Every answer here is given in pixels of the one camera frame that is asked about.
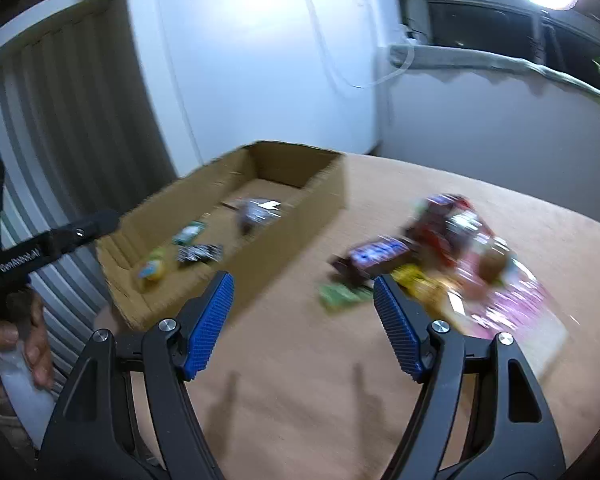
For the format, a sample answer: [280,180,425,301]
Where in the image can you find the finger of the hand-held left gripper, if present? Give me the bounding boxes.
[49,209,122,260]

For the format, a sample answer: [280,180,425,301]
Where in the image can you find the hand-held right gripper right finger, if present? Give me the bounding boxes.
[372,274,567,480]

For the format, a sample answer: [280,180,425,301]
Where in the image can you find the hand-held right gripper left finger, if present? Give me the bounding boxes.
[32,270,236,480]

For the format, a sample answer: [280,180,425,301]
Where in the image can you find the yellow candy packet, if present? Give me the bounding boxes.
[392,265,446,311]

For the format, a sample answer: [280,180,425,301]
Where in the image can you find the blue candy bar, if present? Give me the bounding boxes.
[330,235,421,286]

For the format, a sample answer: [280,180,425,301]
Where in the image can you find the red snack bag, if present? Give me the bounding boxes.
[405,194,496,266]

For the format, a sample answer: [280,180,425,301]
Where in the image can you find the cardboard box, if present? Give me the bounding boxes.
[94,140,348,333]

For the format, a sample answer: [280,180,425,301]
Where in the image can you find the clear pink-label snack package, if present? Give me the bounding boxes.
[425,237,568,378]

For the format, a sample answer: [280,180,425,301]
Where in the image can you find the person's left hand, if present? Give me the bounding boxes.
[0,287,56,392]

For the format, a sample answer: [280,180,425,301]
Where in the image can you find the black snack packet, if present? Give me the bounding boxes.
[176,242,226,265]

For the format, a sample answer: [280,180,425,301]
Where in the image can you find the yellow snack packet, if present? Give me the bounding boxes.
[136,247,171,288]

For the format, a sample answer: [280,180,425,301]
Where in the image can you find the small green snack packet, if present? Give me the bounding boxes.
[172,220,206,247]

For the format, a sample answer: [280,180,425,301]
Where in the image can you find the grey ribbed panel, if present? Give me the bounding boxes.
[0,0,181,411]

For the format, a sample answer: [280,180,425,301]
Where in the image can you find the dark purple snack bag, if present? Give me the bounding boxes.
[235,197,286,236]

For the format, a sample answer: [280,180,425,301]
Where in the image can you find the white refrigerator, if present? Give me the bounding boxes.
[122,0,406,181]

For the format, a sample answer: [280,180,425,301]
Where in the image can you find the grey windowsill cloth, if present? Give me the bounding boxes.
[387,42,600,106]

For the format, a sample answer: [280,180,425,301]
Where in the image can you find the dark window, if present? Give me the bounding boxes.
[410,0,600,91]

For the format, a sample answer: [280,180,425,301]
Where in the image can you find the black tripod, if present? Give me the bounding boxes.
[530,9,556,68]

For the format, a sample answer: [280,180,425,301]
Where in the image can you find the clear hose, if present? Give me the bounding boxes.
[300,0,416,88]

